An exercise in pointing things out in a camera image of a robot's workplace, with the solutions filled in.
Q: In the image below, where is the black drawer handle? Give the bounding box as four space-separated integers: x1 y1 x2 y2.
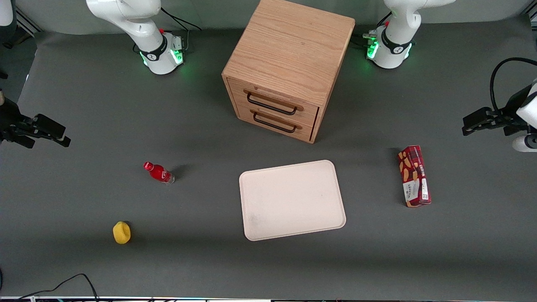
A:
253 111 297 134
247 92 298 116

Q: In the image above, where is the yellow sponge toy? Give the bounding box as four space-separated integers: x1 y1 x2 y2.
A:
112 221 131 245

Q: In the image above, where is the black right arm base cable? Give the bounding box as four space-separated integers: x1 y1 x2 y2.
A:
161 6 202 53

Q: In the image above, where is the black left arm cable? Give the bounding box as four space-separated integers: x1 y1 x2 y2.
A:
490 57 537 123

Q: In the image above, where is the wooden drawer cabinet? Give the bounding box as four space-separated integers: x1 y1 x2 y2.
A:
222 0 356 144

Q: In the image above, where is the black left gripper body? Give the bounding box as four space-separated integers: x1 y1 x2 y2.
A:
493 86 534 127

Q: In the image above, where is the red cookie box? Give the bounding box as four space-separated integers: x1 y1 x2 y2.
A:
398 145 432 208

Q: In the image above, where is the black cable on table edge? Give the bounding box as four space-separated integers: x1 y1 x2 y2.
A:
17 273 99 302

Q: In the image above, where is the beige rectangular tray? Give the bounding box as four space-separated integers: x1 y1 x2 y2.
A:
239 160 347 242

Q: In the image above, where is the wooden drawer with black handle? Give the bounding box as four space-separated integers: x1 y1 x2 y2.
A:
236 103 316 141
227 78 320 127

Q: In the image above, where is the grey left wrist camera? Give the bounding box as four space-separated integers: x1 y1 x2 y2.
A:
511 133 537 153

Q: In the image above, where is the small red cola bottle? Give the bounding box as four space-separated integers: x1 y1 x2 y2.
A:
143 161 175 185

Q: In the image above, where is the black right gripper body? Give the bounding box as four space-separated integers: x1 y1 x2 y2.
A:
0 99 38 144

